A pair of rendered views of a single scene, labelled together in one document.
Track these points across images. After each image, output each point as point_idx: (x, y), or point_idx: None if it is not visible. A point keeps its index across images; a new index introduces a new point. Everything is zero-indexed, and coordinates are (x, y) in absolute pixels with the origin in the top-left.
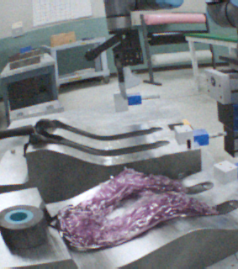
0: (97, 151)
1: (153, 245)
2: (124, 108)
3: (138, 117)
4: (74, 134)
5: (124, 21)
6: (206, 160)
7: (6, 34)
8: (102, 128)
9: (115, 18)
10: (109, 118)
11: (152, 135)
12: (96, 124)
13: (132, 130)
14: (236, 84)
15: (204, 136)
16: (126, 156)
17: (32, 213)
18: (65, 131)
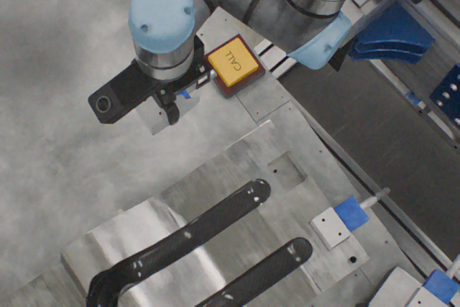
0: (216, 297)
1: None
2: (166, 126)
3: None
4: (166, 281)
5: (188, 61)
6: (331, 179)
7: None
8: (53, 57)
9: (172, 70)
10: None
11: (266, 216)
12: (26, 39)
13: (218, 195)
14: (374, 11)
15: (364, 223)
16: (269, 301)
17: None
18: (152, 287)
